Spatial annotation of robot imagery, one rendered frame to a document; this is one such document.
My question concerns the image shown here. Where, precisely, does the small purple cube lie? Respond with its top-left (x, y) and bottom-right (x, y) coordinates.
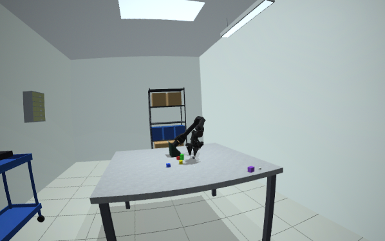
top-left (248, 166), bottom-right (255, 173)

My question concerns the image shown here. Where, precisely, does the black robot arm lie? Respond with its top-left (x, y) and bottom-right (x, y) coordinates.
top-left (172, 116), bottom-right (205, 148)

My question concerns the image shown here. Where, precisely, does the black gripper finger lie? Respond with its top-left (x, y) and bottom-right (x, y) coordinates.
top-left (186, 147), bottom-right (193, 155)
top-left (193, 148), bottom-right (199, 156)

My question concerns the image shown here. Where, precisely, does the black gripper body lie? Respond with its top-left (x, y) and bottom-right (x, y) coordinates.
top-left (185, 137), bottom-right (201, 149)

